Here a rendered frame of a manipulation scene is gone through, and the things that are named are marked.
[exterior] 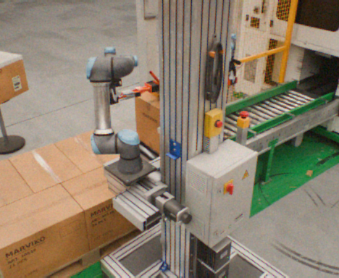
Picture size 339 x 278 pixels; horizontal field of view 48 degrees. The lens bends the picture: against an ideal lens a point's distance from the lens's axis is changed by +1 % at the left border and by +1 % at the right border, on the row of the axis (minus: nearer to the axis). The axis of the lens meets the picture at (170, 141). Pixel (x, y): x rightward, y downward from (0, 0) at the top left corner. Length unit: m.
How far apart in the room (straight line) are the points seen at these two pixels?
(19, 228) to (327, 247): 2.33
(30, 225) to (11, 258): 0.23
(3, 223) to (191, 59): 1.73
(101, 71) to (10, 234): 1.26
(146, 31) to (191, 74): 2.15
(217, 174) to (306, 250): 1.64
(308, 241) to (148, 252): 1.35
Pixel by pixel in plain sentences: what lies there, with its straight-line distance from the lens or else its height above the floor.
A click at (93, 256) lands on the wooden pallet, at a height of 0.07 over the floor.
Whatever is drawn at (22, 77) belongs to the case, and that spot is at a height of 0.79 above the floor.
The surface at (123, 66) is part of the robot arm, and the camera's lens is 2.06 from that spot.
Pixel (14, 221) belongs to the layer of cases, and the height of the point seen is 0.54.
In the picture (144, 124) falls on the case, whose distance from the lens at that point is 3.05.
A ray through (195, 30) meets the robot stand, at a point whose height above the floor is 1.89.
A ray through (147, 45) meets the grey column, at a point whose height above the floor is 1.18.
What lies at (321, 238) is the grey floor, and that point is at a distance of 3.49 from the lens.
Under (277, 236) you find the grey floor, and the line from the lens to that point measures 3.40.
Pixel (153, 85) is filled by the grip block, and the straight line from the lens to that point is 2.84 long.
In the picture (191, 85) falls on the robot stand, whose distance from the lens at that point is 1.80.
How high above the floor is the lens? 2.32
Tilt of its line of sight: 31 degrees down
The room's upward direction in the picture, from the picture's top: straight up
